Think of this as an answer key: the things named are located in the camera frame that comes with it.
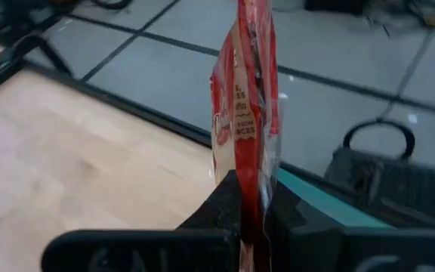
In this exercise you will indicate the black perforated equipment box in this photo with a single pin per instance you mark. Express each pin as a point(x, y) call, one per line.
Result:
point(410, 189)

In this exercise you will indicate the teal plastic basket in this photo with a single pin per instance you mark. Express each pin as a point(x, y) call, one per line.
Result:
point(327, 204)

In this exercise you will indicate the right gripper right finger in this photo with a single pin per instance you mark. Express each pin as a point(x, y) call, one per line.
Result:
point(315, 249)

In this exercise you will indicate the red Orville popcorn bag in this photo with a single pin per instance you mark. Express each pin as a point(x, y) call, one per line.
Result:
point(247, 113)

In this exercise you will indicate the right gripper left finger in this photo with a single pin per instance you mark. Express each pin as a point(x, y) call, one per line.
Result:
point(202, 242)

